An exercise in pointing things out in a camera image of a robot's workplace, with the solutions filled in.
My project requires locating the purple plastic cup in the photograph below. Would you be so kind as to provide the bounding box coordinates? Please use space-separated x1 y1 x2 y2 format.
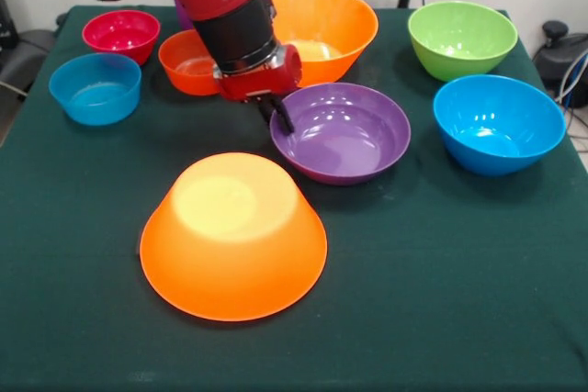
173 0 195 30

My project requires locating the dark grey chair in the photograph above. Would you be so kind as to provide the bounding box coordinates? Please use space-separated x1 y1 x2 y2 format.
0 28 57 90

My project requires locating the pink plastic bowl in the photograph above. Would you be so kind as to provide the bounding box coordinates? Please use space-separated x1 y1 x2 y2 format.
82 9 162 67

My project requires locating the small translucent blue bowl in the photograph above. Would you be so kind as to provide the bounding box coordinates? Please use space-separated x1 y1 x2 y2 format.
49 52 142 127

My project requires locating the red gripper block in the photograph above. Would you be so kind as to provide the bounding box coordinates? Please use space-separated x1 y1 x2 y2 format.
212 43 304 136

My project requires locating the green plastic bowl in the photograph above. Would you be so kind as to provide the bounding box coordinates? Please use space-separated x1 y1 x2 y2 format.
407 0 519 83

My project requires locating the large orange bowl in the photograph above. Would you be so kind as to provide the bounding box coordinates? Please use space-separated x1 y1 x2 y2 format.
139 151 329 322
267 0 379 89

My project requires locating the purple plastic bowl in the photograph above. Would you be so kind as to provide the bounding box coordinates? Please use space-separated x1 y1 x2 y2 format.
269 82 412 186

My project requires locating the large blue bowl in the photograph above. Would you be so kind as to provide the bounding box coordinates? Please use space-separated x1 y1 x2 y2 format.
433 73 567 177

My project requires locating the red plastic bowl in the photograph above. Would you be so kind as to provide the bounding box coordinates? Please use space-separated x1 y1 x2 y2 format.
158 28 221 96

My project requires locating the bundle of grey cables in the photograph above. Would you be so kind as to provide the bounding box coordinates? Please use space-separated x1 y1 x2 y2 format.
553 50 588 140

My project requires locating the dark green tablecloth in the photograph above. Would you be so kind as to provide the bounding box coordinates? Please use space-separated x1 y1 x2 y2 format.
0 5 588 392

